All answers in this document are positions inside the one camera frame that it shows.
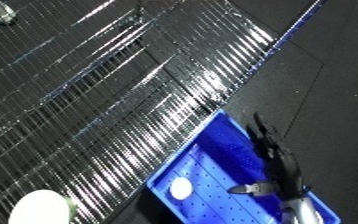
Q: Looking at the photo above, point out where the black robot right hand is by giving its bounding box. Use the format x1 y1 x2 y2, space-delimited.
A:
226 112 311 201

